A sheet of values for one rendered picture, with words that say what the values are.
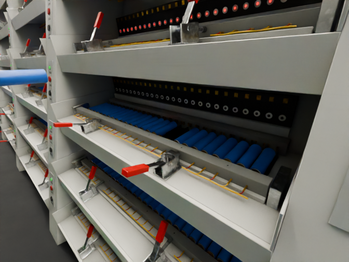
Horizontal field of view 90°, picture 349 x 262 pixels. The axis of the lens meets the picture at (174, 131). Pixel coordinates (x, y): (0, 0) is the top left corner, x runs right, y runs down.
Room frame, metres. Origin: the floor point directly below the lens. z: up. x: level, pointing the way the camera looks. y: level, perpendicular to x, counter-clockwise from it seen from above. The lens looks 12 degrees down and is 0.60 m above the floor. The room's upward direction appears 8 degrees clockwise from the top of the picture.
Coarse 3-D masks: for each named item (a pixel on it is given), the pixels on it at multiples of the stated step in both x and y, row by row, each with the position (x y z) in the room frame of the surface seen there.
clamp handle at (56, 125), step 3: (87, 120) 0.41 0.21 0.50; (54, 123) 0.36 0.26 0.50; (57, 123) 0.36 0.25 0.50; (60, 123) 0.37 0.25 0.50; (63, 123) 0.37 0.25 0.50; (66, 123) 0.38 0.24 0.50; (69, 123) 0.38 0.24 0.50; (72, 123) 0.39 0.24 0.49; (75, 123) 0.40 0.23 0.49; (78, 123) 0.40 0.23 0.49; (81, 123) 0.41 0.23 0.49; (84, 123) 0.41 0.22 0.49; (87, 123) 0.41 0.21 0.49; (54, 126) 0.36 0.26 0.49; (57, 126) 0.36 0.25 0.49; (60, 126) 0.37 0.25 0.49; (63, 126) 0.37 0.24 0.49; (66, 126) 0.38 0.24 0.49; (69, 126) 0.38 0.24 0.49; (72, 126) 0.39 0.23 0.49
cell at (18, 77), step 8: (0, 72) 0.21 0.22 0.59; (8, 72) 0.22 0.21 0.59; (16, 72) 0.22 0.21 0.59; (24, 72) 0.23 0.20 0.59; (32, 72) 0.23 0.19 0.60; (40, 72) 0.24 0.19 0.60; (0, 80) 0.21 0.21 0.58; (8, 80) 0.21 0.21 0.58; (16, 80) 0.22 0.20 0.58; (24, 80) 0.23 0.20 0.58; (32, 80) 0.23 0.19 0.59; (40, 80) 0.24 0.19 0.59
